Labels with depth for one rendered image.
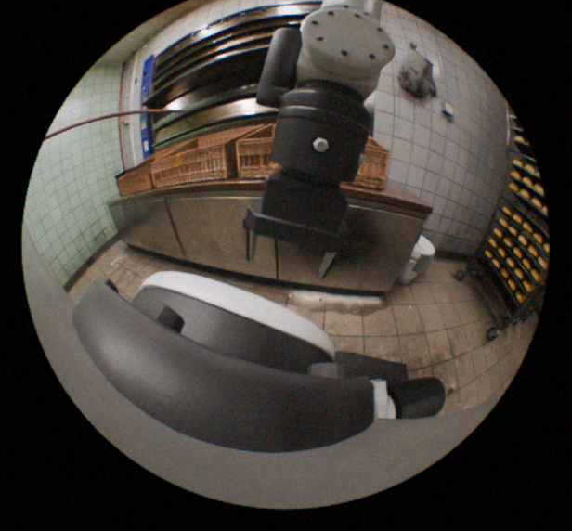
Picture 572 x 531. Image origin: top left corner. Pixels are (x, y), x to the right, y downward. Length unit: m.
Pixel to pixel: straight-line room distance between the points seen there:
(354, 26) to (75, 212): 2.47
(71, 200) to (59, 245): 0.51
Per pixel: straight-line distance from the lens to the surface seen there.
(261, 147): 0.60
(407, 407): 0.43
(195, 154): 0.77
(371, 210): 0.58
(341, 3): 0.23
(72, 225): 2.45
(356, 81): 0.15
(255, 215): 0.17
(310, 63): 0.15
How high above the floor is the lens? 0.70
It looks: 35 degrees down
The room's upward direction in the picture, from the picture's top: straight up
